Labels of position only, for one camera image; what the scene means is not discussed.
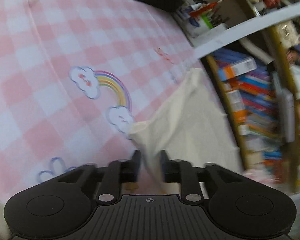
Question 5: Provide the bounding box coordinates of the cream t-shirt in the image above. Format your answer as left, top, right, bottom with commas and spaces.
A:
129, 68, 243, 194

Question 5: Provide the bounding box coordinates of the flat orange white box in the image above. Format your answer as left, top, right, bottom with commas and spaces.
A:
226, 90, 247, 124

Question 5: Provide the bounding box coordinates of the row of colourful books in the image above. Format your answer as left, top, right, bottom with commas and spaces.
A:
212, 48, 285, 184

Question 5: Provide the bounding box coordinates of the pink checkered desk mat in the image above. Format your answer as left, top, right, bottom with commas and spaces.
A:
0, 0, 201, 203

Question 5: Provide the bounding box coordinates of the tall orange white box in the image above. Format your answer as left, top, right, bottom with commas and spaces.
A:
216, 57, 257, 81

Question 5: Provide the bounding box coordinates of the wooden white bookshelf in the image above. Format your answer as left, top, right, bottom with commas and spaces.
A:
173, 0, 300, 193

